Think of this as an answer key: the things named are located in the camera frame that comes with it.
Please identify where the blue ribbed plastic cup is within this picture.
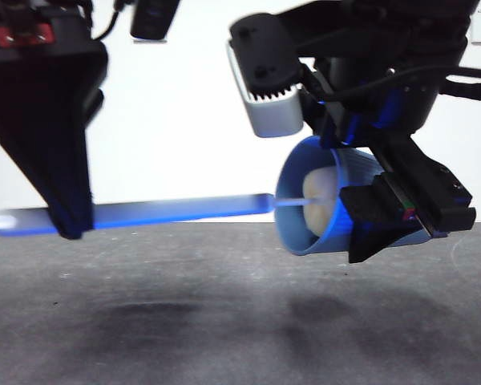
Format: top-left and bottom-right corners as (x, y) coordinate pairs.
(273, 135), (432, 257)

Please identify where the cup brush with sponge head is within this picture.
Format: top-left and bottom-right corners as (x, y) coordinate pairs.
(0, 166), (342, 238)

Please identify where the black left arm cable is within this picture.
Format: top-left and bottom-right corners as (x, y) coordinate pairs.
(88, 0), (135, 42)

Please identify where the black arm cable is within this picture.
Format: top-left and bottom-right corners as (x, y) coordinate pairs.
(88, 0), (135, 42)
(302, 63), (481, 103)

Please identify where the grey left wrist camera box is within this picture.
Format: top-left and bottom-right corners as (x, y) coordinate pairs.
(130, 0), (181, 40)

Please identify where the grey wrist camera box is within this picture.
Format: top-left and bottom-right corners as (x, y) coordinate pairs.
(130, 0), (181, 40)
(225, 14), (305, 139)

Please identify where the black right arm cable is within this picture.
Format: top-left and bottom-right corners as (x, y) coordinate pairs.
(302, 63), (481, 103)

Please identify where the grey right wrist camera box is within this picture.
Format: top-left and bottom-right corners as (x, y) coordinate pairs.
(225, 14), (305, 139)

